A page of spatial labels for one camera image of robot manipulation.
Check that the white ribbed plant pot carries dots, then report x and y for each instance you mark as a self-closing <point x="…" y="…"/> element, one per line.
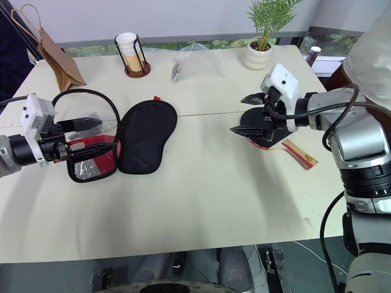
<point x="257" y="58"/>

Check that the purple drink can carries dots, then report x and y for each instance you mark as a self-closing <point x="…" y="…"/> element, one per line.
<point x="313" y="55"/>

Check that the person in white shirt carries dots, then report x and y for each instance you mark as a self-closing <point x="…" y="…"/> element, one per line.
<point x="371" y="55"/>

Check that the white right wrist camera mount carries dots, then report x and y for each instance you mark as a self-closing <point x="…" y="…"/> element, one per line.
<point x="285" y="84"/>

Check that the metal table leg bracket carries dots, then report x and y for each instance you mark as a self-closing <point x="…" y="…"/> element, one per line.
<point x="278" y="268"/>

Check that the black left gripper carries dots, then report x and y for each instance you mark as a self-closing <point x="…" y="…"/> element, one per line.
<point x="53" y="148"/>

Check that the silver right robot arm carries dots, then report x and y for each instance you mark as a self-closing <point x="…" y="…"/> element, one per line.
<point x="354" y="131"/>

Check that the stack of paper cups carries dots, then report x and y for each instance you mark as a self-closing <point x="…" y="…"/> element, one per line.
<point x="129" y="50"/>

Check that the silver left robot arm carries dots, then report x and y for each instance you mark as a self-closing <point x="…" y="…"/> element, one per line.
<point x="12" y="152"/>

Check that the brown paper bag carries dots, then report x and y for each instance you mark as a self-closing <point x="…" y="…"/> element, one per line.
<point x="62" y="67"/>

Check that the clear plastic bag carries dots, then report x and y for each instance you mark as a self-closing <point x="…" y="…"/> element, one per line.
<point x="198" y="65"/>

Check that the green palm plant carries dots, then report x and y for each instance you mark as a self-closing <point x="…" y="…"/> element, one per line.
<point x="268" y="15"/>

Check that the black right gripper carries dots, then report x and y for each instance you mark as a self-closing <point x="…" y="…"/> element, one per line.
<point x="275" y="122"/>

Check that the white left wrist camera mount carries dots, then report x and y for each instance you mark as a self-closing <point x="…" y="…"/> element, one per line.
<point x="33" y="116"/>

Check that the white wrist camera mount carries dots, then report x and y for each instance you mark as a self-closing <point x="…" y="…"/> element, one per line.
<point x="285" y="84"/>
<point x="33" y="116"/>

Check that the dark blue chair back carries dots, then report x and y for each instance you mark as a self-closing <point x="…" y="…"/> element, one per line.
<point x="13" y="45"/>

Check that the black zip pouch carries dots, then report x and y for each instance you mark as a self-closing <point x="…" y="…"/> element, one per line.
<point x="146" y="137"/>

